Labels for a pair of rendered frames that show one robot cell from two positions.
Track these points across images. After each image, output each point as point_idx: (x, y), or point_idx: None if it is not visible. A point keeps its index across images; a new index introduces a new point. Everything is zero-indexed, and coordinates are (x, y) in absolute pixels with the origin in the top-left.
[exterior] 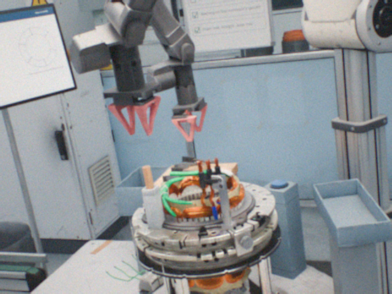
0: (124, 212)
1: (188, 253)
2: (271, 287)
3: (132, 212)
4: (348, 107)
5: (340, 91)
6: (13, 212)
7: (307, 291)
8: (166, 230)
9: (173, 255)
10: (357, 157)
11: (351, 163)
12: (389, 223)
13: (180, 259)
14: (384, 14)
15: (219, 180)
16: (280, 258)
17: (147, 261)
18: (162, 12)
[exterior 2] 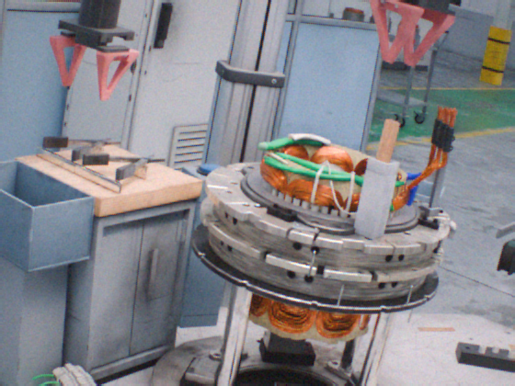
0: (40, 263)
1: (427, 261)
2: None
3: (53, 258)
4: (263, 51)
5: (253, 28)
6: None
7: (257, 331)
8: (393, 235)
9: (423, 268)
10: (267, 122)
11: (252, 132)
12: (444, 189)
13: (429, 271)
14: None
15: (452, 139)
16: (204, 297)
17: (352, 302)
18: None
